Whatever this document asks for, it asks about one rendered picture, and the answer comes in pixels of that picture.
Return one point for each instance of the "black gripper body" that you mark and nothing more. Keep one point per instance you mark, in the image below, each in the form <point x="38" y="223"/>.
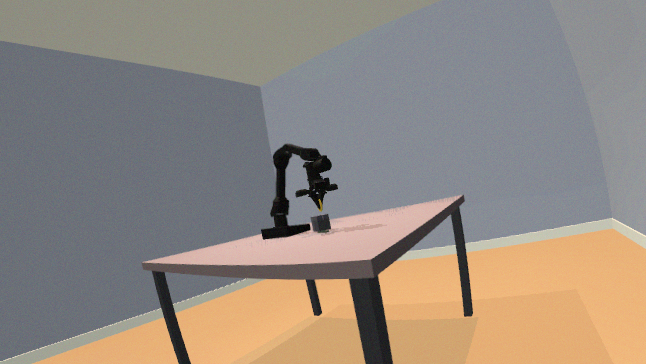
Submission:
<point x="311" y="191"/>

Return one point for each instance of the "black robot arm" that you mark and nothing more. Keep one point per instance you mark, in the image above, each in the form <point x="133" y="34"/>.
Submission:
<point x="281" y="159"/>

